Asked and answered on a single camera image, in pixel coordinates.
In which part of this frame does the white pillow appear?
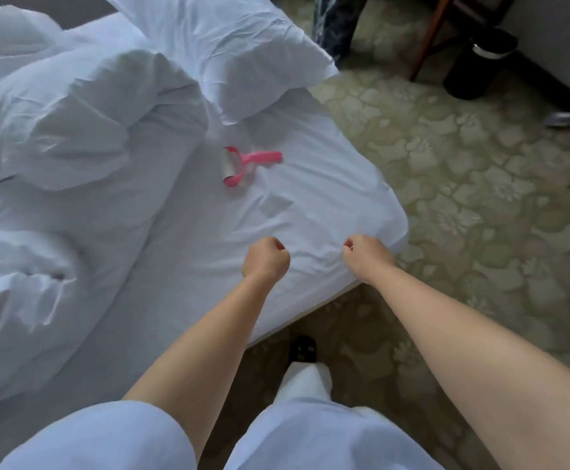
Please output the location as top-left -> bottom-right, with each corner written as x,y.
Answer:
99,0 -> 340,126

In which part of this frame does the white duvet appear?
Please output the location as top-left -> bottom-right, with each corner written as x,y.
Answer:
0,5 -> 210,427

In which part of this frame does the person's right hand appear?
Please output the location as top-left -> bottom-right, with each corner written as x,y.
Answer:
342,234 -> 398,284

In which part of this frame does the person's right forearm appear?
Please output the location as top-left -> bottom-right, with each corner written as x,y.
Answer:
368,264 -> 570,470

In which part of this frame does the pink lint roller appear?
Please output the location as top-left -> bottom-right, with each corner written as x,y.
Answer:
222,144 -> 285,189

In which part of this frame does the black waste bin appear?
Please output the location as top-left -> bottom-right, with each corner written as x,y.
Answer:
442,27 -> 520,102

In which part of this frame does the person's white shirt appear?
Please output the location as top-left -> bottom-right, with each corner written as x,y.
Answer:
0,400 -> 198,470

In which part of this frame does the wooden chair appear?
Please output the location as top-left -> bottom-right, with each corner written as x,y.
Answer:
407,0 -> 521,82

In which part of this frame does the person's left hand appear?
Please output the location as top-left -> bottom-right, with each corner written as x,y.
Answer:
242,236 -> 292,288

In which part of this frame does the person's left forearm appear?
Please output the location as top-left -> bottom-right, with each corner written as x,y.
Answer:
123,274 -> 272,461

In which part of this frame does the person's black right shoe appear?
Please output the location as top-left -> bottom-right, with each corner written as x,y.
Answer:
289,334 -> 319,365

